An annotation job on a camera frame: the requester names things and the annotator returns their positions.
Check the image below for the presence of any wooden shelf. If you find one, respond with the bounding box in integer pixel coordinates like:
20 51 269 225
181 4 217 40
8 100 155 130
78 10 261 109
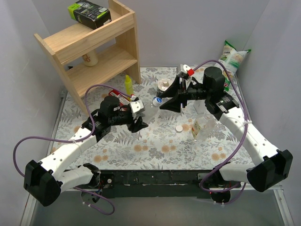
34 0 141 114

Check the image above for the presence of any aluminium frame rail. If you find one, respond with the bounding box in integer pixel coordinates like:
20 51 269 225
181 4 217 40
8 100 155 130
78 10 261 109
209 169 277 192

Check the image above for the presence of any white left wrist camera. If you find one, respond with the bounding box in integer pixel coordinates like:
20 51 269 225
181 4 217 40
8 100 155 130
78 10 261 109
129 100 145 115

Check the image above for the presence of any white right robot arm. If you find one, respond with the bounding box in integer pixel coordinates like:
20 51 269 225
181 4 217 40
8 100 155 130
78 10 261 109
160 65 293 192

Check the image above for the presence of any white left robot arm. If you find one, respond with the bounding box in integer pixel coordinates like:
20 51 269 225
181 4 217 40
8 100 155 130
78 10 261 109
24 96 148 206

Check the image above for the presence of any red white box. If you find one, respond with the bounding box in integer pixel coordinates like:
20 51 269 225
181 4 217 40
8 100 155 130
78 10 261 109
108 89 129 106

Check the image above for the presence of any clear plastic bottle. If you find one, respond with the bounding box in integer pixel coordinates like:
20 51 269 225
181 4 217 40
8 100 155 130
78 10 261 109
141 100 159 124

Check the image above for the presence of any white bottle black cap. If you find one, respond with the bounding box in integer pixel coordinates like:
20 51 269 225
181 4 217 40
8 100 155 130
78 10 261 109
193 100 207 114

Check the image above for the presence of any green chips bag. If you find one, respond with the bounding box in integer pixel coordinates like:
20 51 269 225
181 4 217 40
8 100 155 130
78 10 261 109
217 40 252 91

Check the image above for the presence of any floral table mat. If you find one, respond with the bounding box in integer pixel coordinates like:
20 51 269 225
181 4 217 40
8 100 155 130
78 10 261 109
56 67 239 170

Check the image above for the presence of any black green box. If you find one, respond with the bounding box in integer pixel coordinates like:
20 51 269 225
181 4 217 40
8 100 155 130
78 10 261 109
68 0 112 30

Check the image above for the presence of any clear bottle with label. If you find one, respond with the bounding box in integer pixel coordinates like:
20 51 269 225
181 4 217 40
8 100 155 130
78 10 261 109
191 111 216 141

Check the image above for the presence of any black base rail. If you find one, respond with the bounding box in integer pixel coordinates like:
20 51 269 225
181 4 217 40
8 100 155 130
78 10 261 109
93 170 231 203

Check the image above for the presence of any blue white cap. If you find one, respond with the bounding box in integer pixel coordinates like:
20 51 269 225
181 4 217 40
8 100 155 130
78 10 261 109
152 97 162 107

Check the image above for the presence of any yellow spray bottle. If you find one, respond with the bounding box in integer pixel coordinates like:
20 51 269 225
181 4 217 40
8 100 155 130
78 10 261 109
125 74 134 96

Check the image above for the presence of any beige cup on shelf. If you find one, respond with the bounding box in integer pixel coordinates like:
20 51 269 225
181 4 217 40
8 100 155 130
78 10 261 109
82 50 98 67

